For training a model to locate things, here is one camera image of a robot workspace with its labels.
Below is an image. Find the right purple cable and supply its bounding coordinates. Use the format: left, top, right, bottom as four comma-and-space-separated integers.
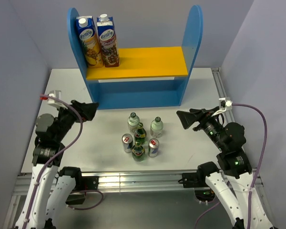
194, 102, 268, 229

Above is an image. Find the aluminium frame rail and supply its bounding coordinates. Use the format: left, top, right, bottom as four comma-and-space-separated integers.
12, 68, 273, 229

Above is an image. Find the green glass bottle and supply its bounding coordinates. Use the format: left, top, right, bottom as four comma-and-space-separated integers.
134, 122, 147, 145
132, 141, 145, 162

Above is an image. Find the energy drink can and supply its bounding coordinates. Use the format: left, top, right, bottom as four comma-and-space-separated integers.
122, 134, 133, 153
148, 138, 159, 157

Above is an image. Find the blue and yellow wooden shelf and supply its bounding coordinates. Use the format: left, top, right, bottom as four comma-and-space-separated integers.
67, 5, 204, 109

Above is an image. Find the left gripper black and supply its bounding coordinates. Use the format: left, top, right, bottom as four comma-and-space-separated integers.
53, 99, 98, 142

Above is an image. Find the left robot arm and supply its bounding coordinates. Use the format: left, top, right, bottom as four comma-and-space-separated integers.
14, 100, 99, 229

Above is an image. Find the purple cable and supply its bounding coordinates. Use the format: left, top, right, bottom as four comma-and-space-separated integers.
26, 94, 104, 229
194, 102, 268, 229

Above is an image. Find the clear glass bottle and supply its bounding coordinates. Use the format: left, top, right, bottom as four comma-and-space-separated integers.
150, 117, 163, 138
127, 112, 140, 133

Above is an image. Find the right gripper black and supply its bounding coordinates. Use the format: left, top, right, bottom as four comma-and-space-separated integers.
176, 105, 226, 150

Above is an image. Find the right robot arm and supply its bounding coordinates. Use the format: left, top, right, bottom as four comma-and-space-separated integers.
176, 107, 274, 229

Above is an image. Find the grape juice carton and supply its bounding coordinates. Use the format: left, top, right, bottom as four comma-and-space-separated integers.
97, 14, 120, 68

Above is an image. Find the pineapple juice carton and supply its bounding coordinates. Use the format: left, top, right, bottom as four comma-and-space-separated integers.
76, 16, 103, 68

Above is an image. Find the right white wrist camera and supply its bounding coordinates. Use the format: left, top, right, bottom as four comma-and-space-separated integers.
213, 97, 233, 116

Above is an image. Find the green glass bottle front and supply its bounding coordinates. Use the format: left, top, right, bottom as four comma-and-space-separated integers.
132, 141, 145, 162

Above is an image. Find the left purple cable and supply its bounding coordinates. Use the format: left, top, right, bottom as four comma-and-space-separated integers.
26, 94, 104, 229

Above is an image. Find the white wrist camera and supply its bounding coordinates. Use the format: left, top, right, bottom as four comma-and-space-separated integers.
213, 97, 233, 116
40, 90, 64, 109

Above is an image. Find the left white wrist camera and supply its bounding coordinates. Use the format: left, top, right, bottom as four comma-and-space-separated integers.
40, 90, 64, 109

